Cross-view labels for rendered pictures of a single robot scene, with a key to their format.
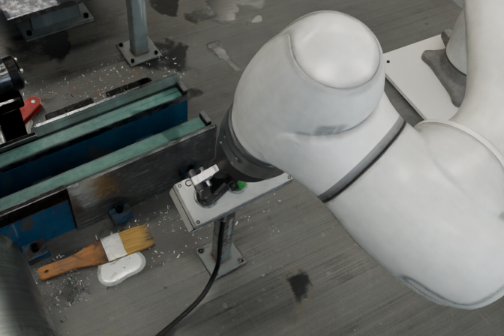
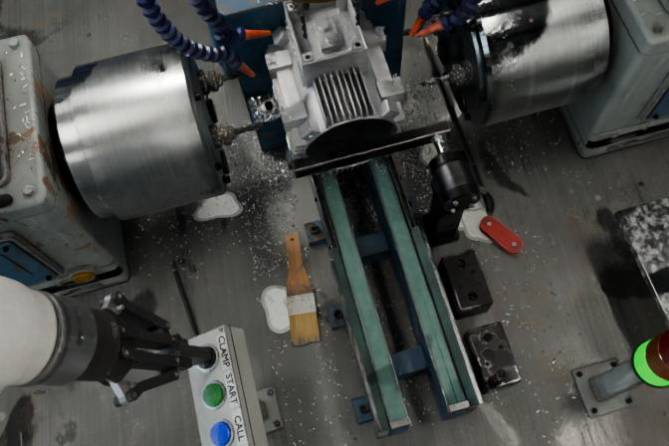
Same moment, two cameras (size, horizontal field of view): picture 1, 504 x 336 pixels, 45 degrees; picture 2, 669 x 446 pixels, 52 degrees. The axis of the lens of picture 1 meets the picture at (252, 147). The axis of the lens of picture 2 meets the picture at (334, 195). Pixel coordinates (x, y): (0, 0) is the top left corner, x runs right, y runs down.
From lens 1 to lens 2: 0.77 m
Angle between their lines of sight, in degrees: 54
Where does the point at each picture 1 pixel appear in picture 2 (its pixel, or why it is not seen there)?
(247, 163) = not seen: hidden behind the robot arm
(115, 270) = (276, 303)
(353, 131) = not seen: outside the picture
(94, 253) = (299, 284)
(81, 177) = (346, 267)
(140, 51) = (593, 387)
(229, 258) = not seen: hidden behind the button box
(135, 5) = (620, 371)
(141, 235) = (307, 334)
